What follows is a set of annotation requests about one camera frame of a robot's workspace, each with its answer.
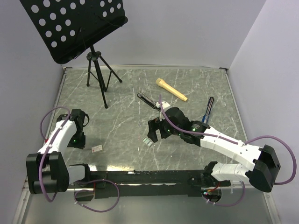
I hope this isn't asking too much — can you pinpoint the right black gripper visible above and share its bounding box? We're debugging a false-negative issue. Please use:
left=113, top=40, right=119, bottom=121
left=147, top=116, right=182, bottom=142

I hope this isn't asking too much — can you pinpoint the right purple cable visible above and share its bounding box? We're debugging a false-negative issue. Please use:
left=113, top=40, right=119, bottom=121
left=158, top=94, right=295, bottom=208

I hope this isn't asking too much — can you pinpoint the black stapler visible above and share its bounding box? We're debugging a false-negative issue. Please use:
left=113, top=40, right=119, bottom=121
left=137, top=92, right=161, bottom=111

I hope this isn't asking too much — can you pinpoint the grey staple strip block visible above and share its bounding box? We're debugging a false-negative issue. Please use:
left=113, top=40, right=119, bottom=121
left=142, top=138, right=153, bottom=147

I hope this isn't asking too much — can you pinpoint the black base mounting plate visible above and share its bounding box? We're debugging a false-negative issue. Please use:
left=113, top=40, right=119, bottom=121
left=75, top=170, right=231, bottom=199

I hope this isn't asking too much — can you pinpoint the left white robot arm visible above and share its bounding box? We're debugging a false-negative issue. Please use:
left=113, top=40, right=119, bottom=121
left=26, top=109, right=93, bottom=197

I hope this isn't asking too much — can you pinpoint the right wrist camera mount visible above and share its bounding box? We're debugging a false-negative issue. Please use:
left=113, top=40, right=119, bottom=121
left=156, top=101, right=171, bottom=121

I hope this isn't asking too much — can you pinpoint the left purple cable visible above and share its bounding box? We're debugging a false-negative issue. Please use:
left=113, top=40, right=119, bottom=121
left=38, top=106, right=94, bottom=203

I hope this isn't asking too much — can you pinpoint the small staple box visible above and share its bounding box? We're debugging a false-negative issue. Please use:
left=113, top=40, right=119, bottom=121
left=91, top=145, right=103, bottom=153

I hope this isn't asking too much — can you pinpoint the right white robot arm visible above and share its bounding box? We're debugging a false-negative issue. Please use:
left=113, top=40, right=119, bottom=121
left=147, top=107, right=280, bottom=192

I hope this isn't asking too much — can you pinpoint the purple cable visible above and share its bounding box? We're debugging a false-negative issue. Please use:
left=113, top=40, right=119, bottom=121
left=38, top=106, right=94, bottom=203
left=158, top=94, right=295, bottom=208

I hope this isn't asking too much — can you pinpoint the black perforated music stand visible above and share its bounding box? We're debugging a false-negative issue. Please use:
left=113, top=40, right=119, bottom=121
left=21, top=0, right=128, bottom=94

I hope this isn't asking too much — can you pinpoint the beige toy microphone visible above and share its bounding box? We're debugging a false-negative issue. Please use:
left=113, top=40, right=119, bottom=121
left=156, top=78, right=188, bottom=102

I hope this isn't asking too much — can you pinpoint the aluminium table frame rail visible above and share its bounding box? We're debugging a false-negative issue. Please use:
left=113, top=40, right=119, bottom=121
left=11, top=66, right=67, bottom=224

